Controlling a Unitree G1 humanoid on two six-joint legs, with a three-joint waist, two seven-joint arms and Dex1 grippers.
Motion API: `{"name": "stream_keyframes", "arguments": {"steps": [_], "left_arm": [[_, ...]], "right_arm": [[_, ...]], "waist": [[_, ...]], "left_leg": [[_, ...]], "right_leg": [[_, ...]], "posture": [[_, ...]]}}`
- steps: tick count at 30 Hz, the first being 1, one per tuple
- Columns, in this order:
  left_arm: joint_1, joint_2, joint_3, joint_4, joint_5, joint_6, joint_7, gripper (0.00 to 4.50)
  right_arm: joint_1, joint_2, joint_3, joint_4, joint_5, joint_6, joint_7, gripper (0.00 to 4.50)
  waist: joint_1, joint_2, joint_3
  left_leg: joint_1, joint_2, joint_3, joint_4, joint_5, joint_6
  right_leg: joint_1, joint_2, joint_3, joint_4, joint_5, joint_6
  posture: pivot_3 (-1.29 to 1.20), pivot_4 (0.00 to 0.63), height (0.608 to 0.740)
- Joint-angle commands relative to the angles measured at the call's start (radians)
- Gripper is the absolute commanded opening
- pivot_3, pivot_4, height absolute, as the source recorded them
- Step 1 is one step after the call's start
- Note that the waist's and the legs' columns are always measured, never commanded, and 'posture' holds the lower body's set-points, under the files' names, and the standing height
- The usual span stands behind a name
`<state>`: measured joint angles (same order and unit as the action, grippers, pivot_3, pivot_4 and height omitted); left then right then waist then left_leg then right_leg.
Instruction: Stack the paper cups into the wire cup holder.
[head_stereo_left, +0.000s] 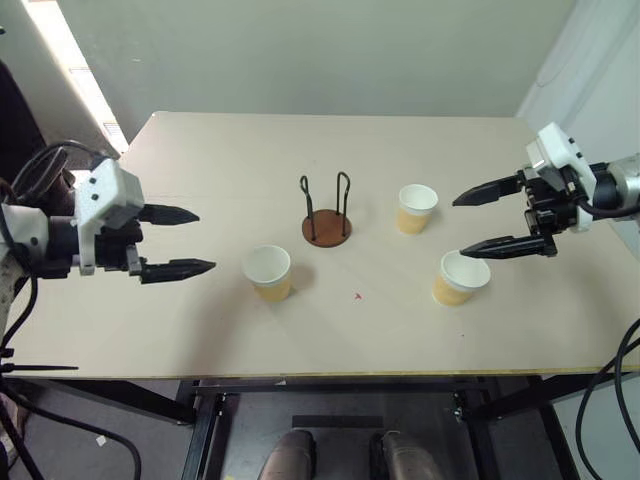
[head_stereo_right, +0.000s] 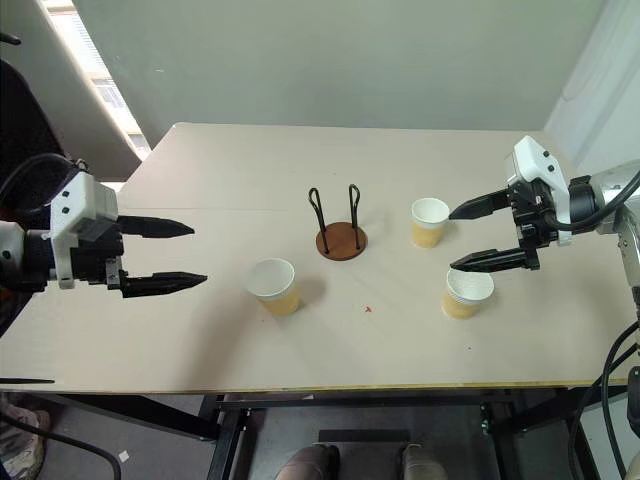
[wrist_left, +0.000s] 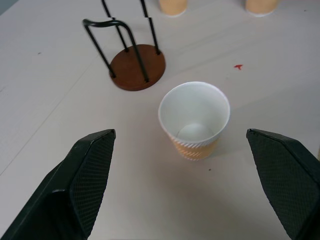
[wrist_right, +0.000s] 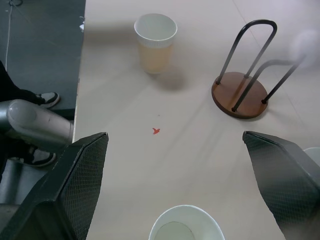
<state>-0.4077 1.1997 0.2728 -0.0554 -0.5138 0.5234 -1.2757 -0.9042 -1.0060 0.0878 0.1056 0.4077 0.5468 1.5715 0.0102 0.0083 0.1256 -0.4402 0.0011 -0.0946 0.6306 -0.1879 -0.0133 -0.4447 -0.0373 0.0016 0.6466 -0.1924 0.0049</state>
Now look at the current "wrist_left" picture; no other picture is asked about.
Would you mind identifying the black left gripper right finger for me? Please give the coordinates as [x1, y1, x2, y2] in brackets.
[246, 128, 320, 240]

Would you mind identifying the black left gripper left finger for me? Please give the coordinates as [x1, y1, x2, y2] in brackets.
[0, 128, 117, 240]

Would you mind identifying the orange ribbed paper cup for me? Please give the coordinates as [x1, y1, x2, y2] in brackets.
[244, 0, 279, 18]
[158, 0, 188, 17]
[157, 81, 231, 162]

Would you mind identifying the wooden base black wire stand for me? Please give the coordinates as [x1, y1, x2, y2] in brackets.
[82, 0, 167, 92]

